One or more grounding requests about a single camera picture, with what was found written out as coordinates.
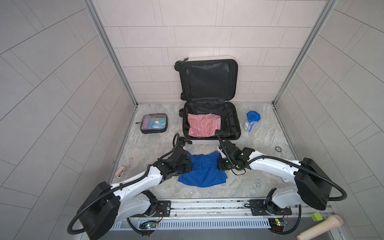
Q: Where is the open black white suitcase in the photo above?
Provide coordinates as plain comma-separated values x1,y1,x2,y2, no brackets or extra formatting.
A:
174,56,241,143

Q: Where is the circuit board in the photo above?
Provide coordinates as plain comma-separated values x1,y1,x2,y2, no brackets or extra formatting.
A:
139,221,158,230
268,218,289,233

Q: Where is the right circuit board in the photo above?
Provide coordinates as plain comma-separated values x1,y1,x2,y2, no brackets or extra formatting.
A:
268,218,289,233

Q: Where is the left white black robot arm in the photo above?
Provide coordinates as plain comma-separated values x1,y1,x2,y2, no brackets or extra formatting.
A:
67,147,192,240

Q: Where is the blue shirt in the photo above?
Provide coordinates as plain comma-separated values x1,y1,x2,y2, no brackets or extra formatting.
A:
178,152,228,188

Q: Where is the green sticky note block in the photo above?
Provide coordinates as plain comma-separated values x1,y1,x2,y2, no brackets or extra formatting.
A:
310,213,323,222

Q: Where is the beige wooden handle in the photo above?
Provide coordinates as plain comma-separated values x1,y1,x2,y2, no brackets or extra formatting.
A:
297,215,344,240

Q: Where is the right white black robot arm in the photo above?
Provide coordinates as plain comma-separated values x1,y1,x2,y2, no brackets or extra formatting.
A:
218,141,332,215

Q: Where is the aluminium mounting rail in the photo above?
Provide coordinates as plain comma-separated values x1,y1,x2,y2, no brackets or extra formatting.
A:
83,196,334,221

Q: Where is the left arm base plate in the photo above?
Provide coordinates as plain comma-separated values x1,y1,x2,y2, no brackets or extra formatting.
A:
133,201,172,218

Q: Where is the pink small device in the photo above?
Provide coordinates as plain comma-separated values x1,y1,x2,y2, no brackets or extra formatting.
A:
115,166,127,178

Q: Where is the left circuit board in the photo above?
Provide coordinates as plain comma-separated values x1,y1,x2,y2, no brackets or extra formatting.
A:
139,221,158,230

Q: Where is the clear toiletry pouch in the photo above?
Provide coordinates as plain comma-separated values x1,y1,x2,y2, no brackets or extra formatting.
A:
140,114,168,134

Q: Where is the red white striped cloth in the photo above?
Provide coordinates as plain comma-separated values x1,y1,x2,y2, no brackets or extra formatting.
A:
188,114,221,138

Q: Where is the right black cable conduit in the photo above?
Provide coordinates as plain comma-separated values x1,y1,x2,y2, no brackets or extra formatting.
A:
216,134,348,235

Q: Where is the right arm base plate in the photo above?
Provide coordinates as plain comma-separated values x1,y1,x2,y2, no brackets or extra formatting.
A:
249,199,292,216

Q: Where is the blue lid plastic cup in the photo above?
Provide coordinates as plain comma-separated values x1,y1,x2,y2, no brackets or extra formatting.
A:
245,111,261,132

